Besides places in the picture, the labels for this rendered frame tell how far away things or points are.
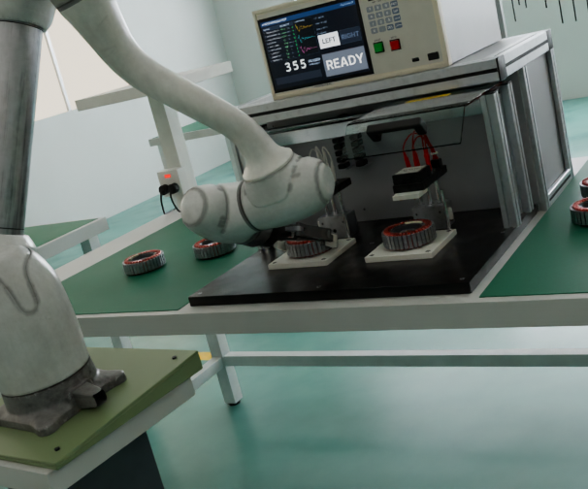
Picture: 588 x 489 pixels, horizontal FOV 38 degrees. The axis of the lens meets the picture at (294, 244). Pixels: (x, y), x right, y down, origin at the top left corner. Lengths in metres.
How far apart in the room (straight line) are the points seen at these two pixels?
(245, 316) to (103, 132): 6.30
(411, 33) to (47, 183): 5.81
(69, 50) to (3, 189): 6.29
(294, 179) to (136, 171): 6.73
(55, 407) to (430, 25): 1.04
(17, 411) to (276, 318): 0.54
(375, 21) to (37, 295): 0.92
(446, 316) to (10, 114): 0.85
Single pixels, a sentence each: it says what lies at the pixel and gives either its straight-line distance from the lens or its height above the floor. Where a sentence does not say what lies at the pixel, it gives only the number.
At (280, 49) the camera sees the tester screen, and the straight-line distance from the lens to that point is 1.99.
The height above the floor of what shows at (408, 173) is 0.92.
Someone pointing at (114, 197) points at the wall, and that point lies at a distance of 7.95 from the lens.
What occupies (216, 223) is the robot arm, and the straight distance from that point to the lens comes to 1.58.
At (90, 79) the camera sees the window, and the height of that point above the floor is 1.21.
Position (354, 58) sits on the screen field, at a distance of 1.90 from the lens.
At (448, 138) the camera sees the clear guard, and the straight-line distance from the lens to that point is 1.56.
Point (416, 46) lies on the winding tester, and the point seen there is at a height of 1.17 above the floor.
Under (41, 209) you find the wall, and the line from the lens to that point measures 7.34.
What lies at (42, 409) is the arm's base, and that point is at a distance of 1.45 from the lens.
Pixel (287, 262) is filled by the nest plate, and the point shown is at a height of 0.78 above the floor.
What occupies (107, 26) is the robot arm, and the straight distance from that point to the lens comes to 1.52.
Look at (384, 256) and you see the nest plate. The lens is 1.76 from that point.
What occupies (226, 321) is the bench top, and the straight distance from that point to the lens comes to 1.78.
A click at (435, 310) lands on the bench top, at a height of 0.73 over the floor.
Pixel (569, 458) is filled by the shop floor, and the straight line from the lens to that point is 2.48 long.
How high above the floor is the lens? 1.28
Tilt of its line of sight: 14 degrees down
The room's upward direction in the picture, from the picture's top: 14 degrees counter-clockwise
